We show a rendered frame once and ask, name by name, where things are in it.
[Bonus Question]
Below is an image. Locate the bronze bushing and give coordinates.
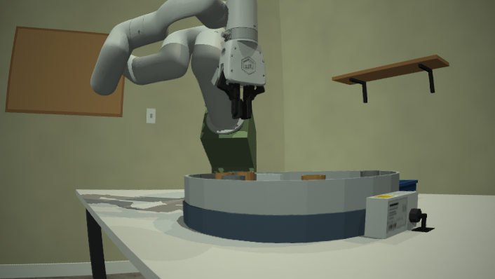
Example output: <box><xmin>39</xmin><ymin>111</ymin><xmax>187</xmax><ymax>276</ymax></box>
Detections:
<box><xmin>215</xmin><ymin>172</ymin><xmax>235</xmax><ymax>179</ymax></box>
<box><xmin>301</xmin><ymin>175</ymin><xmax>326</xmax><ymax>180</ymax></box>
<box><xmin>237</xmin><ymin>172</ymin><xmax>255</xmax><ymax>180</ymax></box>

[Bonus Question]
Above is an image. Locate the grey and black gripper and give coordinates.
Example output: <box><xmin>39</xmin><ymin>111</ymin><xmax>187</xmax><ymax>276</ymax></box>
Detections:
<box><xmin>217</xmin><ymin>39</ymin><xmax>266</xmax><ymax>120</ymax></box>

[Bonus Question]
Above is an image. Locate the blue plastic crate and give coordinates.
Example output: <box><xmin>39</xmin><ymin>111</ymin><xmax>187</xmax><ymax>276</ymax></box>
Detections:
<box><xmin>399</xmin><ymin>180</ymin><xmax>418</xmax><ymax>191</ymax></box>

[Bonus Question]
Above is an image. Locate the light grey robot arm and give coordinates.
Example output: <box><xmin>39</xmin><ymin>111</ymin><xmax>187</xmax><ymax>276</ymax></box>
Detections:
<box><xmin>90</xmin><ymin>0</ymin><xmax>258</xmax><ymax>135</ymax></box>

